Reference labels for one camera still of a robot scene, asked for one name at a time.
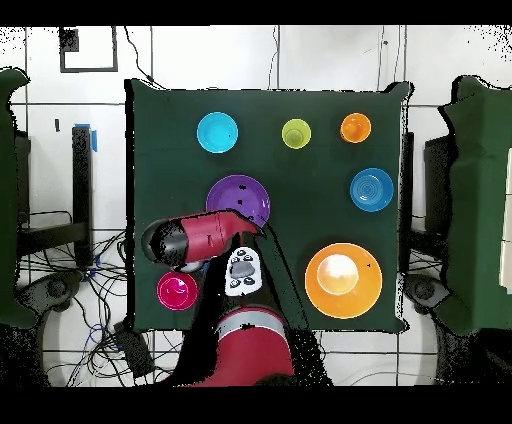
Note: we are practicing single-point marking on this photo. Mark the yellow-green cup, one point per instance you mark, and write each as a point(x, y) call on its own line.
point(296, 133)

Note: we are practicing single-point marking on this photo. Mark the red-pink cup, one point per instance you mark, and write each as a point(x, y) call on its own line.
point(178, 292)

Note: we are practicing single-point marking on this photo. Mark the blue ribbed bowl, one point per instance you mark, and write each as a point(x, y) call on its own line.
point(372, 189)

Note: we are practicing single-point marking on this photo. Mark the orange cup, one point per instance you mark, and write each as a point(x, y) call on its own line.
point(355, 128)

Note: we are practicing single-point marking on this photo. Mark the black crossbar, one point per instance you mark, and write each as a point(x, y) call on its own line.
point(52, 236)

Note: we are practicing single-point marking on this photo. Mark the cyan bowl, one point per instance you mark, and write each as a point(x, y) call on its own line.
point(217, 132)

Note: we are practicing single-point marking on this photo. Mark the large purple bowl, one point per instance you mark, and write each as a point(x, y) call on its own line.
point(240, 192)

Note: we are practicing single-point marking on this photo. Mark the red-pink bowl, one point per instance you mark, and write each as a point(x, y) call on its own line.
point(160, 299)

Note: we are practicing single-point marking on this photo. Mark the black floor box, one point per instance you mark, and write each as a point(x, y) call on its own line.
point(134, 352)

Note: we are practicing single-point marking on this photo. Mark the large orange bowl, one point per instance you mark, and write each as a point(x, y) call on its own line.
point(360, 296)

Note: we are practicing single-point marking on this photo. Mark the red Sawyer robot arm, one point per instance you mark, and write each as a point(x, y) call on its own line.
point(252, 352)

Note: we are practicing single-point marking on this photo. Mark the black post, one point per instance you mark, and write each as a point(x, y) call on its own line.
point(82, 192)

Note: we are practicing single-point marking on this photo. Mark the black square frame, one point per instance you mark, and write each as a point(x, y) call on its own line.
point(115, 52)

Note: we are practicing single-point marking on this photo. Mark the grey pedestal foot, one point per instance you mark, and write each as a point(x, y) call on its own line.
point(56, 288)
point(424, 288)

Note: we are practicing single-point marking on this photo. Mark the neighbouring green cloth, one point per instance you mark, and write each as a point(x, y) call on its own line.
point(7, 200)
point(476, 200)

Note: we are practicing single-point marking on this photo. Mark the dark green tablecloth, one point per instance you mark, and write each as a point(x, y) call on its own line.
point(304, 160)

